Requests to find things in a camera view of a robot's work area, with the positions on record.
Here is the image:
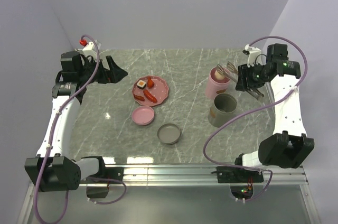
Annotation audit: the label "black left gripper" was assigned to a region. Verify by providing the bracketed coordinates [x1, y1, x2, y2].
[79, 55, 127, 85]

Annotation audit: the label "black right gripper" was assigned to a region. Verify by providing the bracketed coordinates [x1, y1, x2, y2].
[234, 61, 268, 91]

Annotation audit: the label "steel serving tongs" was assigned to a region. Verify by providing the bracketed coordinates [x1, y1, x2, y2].
[216, 61, 265, 101]

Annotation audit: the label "cream steamed bun toy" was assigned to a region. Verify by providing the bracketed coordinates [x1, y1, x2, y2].
[214, 71, 225, 81]

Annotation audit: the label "pink scalloped plate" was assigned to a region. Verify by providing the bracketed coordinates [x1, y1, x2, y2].
[132, 76, 170, 107]

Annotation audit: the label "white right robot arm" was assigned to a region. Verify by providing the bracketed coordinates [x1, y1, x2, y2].
[233, 43, 314, 182]

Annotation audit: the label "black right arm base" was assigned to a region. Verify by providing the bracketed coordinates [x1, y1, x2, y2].
[211, 166, 264, 183]

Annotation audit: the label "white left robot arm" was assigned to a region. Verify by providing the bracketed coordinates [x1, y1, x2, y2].
[24, 51, 128, 192]

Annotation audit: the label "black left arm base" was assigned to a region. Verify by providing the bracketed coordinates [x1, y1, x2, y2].
[87, 166, 124, 184]

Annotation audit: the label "sushi roll toy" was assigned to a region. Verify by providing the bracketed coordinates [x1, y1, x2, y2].
[136, 80, 147, 89]

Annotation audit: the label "small red sausage toy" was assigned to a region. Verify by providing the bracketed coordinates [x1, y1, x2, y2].
[134, 95, 145, 101]

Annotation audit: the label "red chicken drumstick toy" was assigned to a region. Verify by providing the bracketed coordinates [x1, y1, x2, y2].
[147, 76, 155, 89]

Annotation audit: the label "grey tall canister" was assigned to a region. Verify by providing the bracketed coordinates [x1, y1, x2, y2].
[208, 93, 237, 128]

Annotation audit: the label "pink tall canister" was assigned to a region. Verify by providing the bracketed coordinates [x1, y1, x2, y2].
[205, 67, 230, 100]

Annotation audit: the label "pink round lid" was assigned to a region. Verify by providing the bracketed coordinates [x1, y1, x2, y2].
[132, 106, 155, 126]

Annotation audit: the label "grey round lid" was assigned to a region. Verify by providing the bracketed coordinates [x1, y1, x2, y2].
[157, 123, 181, 145]

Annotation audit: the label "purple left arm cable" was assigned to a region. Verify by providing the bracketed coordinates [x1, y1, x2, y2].
[32, 33, 127, 224]

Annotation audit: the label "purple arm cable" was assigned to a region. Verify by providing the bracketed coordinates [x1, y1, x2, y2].
[203, 35, 309, 203]
[32, 33, 127, 224]

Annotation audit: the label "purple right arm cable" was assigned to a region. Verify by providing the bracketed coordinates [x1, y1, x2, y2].
[203, 35, 309, 203]

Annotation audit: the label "aluminium front rail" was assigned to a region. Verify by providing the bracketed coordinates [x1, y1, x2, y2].
[29, 163, 308, 188]

